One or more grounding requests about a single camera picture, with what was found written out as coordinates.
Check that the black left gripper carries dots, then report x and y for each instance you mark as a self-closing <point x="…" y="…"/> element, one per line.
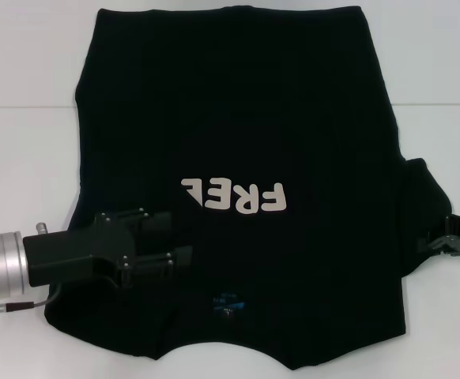
<point x="76" y="252"/>

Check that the small silver screw knob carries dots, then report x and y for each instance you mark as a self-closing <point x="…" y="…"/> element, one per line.
<point x="41" y="228"/>

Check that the black shirt with white print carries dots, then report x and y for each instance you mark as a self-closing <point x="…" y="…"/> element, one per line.
<point x="234" y="118"/>

